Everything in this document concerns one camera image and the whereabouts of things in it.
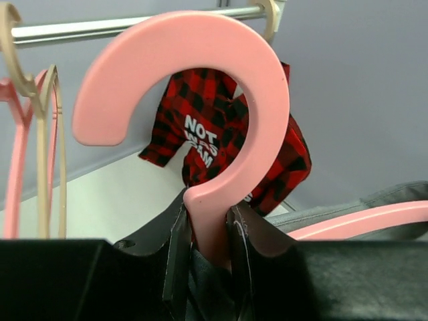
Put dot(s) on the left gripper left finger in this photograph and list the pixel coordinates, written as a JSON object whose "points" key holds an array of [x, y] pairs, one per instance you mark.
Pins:
{"points": [[143, 276]]}

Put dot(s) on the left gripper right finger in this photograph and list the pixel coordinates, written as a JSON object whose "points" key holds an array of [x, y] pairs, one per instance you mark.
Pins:
{"points": [[278, 278]]}

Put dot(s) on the grey shirt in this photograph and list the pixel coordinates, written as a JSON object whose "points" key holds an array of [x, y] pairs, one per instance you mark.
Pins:
{"points": [[210, 295]]}

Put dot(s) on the red black plaid shirt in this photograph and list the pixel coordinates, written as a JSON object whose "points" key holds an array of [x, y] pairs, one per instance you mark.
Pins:
{"points": [[205, 109]]}

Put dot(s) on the pink hanger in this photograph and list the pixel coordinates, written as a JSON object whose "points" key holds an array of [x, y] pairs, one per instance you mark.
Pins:
{"points": [[47, 109], [165, 44]]}

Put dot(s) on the beige hanger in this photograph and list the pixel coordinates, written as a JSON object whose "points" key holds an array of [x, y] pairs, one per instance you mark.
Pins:
{"points": [[272, 12], [24, 83]]}

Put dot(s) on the metal clothes rack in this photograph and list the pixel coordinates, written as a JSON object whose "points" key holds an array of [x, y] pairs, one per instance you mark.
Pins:
{"points": [[46, 34]]}

